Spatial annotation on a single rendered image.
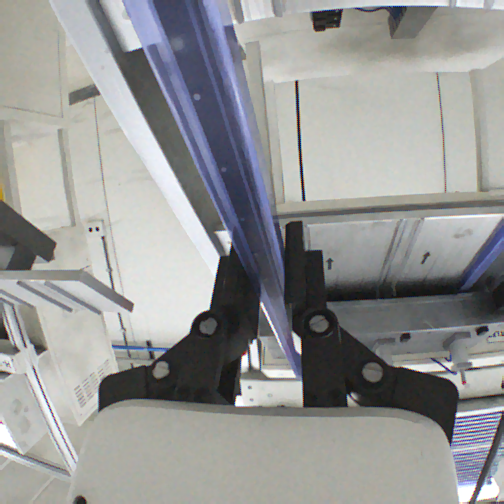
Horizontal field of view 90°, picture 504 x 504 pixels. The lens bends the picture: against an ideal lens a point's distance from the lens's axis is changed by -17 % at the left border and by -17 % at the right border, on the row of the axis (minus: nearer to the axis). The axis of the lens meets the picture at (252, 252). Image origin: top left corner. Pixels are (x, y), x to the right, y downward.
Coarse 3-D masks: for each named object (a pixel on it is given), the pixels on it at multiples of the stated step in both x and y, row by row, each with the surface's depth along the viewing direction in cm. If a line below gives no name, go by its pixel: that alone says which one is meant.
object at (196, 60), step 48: (144, 0) 4; (192, 0) 4; (144, 48) 4; (192, 48) 4; (192, 96) 5; (240, 96) 5; (192, 144) 6; (240, 144) 6; (240, 192) 7; (240, 240) 9; (288, 336) 17
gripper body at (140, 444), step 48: (96, 432) 7; (144, 432) 7; (192, 432) 7; (240, 432) 7; (288, 432) 6; (336, 432) 6; (384, 432) 6; (432, 432) 6; (96, 480) 6; (144, 480) 6; (192, 480) 6; (240, 480) 6; (288, 480) 6; (336, 480) 5; (384, 480) 5; (432, 480) 5
